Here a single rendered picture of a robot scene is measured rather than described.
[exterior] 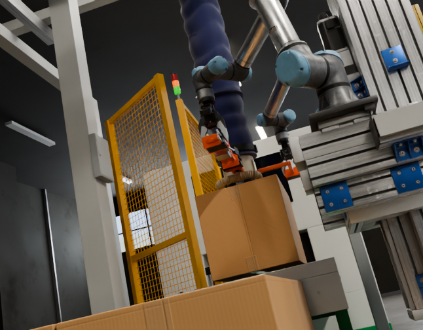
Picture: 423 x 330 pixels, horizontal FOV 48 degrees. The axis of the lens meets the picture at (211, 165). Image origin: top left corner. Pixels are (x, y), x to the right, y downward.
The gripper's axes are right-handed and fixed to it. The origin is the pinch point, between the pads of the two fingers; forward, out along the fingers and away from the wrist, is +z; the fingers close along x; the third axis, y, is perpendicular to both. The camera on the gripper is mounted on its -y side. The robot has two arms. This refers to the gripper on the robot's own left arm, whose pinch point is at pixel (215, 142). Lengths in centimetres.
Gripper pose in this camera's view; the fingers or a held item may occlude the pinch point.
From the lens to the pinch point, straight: 199.7
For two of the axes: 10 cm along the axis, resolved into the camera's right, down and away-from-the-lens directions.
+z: 2.2, 9.3, -2.9
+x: -9.4, 2.8, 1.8
